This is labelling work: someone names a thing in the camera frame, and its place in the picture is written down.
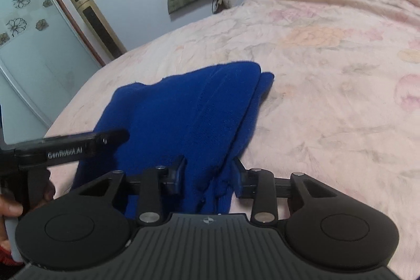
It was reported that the blue knit garment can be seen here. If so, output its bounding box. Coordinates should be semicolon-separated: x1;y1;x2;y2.
71;61;275;218

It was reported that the pink floral blanket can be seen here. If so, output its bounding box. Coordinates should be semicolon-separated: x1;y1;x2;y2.
44;0;420;279

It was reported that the frosted flower-print sliding door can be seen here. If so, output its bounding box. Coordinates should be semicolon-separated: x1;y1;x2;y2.
0;0;103;145

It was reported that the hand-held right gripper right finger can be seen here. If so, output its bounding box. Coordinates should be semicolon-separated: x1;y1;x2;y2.
232;157;333;223

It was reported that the person's left hand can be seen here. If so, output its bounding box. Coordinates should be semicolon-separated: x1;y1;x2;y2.
0;179;57;249

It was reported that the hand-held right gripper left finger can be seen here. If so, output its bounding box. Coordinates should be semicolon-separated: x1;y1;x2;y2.
78;155;187;223

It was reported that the gold tower fan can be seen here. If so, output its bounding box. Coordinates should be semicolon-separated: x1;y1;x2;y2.
69;0;128;60

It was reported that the black cable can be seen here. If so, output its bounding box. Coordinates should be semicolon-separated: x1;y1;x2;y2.
211;0;228;14

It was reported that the reddish wooden door trim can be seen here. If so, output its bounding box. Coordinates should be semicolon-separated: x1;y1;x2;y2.
25;0;107;67

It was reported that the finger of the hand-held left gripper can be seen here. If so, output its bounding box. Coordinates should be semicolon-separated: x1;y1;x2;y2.
98;128;130;149

